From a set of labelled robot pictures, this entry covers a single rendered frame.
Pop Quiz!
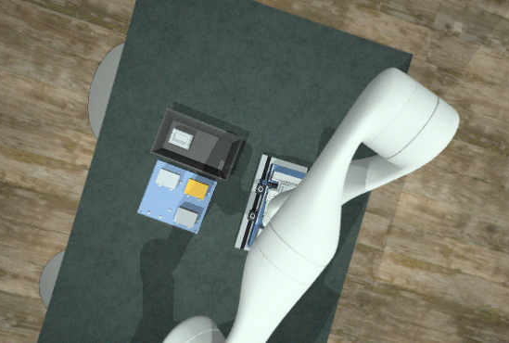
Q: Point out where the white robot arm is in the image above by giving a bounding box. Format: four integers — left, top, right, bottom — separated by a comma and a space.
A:
162, 68, 459, 343

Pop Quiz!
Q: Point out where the yellow block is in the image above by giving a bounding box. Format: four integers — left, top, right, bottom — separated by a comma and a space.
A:
185, 178, 209, 199

